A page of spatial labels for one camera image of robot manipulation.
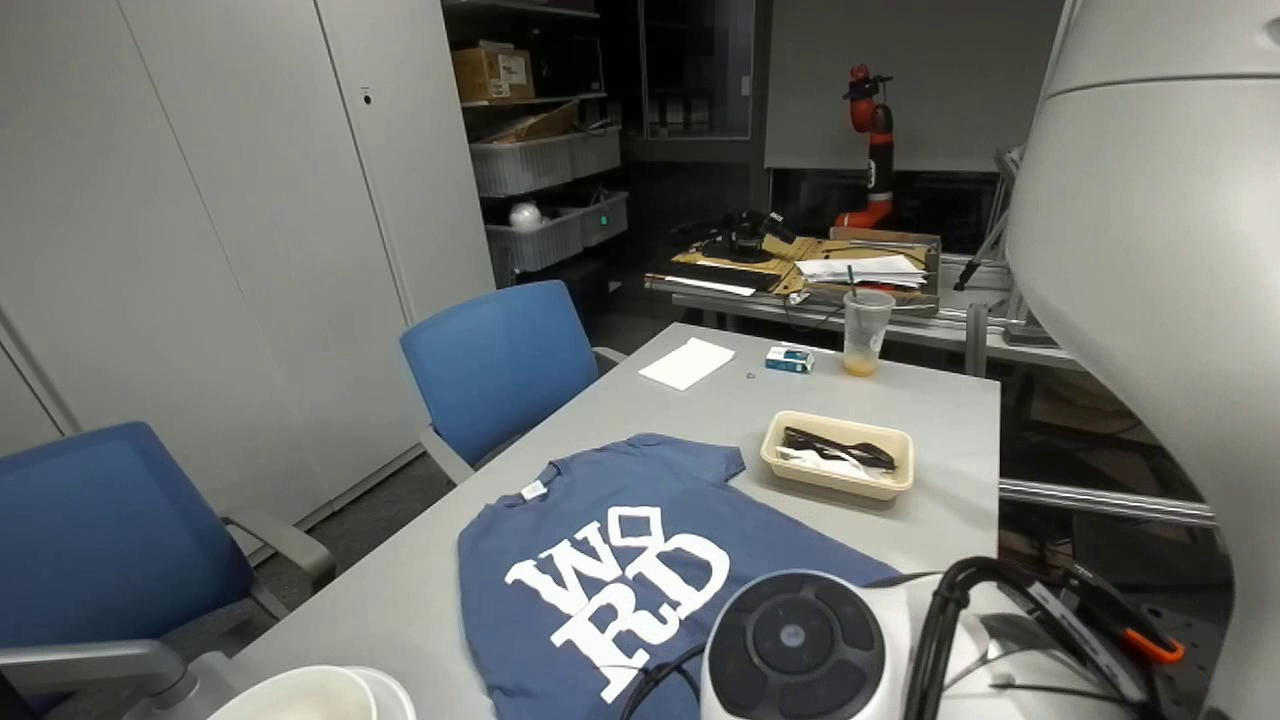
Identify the blue printed T-shirt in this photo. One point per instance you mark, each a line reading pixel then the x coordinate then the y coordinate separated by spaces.
pixel 619 560

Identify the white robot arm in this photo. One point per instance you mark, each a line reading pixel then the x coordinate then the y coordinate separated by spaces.
pixel 1147 239

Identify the white paper sheet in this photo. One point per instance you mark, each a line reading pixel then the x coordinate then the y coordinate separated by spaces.
pixel 691 362

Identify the small blue white box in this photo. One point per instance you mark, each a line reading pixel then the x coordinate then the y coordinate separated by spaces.
pixel 789 362

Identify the far blue office chair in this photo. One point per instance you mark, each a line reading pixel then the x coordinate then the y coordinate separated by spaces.
pixel 497 366

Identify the blue office chair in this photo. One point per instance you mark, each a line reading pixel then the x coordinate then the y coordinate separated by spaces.
pixel 497 366
pixel 117 576

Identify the cluttered back workbench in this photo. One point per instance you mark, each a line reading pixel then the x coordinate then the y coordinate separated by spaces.
pixel 968 311

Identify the black utensils in tray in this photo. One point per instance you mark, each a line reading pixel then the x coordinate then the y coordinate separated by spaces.
pixel 861 449

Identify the beige food tray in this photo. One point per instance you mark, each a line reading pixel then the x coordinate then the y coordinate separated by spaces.
pixel 817 470

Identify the clear plastic cup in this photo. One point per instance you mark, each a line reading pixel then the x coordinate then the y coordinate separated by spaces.
pixel 865 320

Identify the grey metal shelf rack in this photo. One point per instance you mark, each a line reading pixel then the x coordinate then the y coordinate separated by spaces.
pixel 548 165

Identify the stack of papers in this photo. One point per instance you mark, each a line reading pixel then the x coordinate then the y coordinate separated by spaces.
pixel 865 269

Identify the cardboard box on shelf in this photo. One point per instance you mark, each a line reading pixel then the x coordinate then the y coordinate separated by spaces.
pixel 494 74

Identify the red black small robot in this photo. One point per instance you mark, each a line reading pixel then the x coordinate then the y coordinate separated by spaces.
pixel 873 121

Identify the white round bowl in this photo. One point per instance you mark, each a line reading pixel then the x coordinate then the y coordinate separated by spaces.
pixel 323 692

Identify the near blue office chair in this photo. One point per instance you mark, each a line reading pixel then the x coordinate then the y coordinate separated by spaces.
pixel 117 576

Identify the orange handled clamp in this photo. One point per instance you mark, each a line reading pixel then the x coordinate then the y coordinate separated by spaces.
pixel 1124 622

